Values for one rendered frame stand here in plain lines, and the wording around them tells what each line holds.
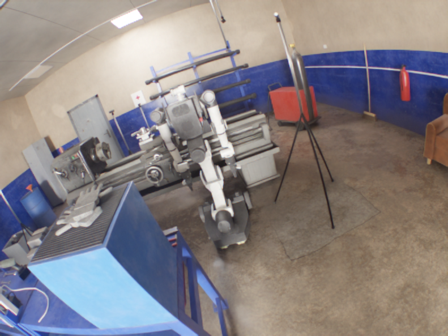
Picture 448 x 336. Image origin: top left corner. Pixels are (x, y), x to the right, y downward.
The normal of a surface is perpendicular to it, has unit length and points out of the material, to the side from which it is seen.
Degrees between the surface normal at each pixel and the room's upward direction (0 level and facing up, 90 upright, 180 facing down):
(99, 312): 90
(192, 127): 105
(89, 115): 90
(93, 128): 90
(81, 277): 90
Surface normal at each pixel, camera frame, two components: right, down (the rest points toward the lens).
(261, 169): 0.17, 0.39
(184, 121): 0.15, 0.63
